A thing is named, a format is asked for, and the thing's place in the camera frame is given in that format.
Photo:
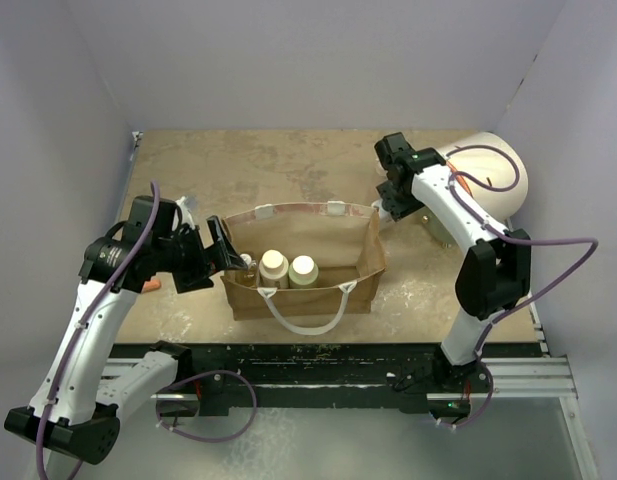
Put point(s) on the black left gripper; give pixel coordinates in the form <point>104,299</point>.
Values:
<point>223,257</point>

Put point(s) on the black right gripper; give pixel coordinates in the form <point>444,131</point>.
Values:
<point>399,210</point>

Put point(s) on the white rectangular bottle grey cap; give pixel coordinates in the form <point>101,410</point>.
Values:
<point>384,215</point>

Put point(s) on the brown burlap canvas bag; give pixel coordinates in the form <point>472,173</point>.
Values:
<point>343,240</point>

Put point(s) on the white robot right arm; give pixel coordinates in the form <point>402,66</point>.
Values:
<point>493,277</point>

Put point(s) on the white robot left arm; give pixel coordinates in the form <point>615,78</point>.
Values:
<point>72,413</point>

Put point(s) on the cream lidded jar bottle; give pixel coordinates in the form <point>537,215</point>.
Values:
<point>273,270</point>

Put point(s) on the pale green lotion bottle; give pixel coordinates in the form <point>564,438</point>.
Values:
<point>303,273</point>

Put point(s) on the white cylinder orange yellow end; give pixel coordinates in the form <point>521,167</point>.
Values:
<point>482,180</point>

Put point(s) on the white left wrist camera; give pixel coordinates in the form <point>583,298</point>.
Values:
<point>186,206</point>

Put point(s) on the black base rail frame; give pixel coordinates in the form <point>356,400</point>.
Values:
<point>395,376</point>

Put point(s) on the aluminium extrusion frame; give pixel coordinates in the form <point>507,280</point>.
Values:
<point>545,377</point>

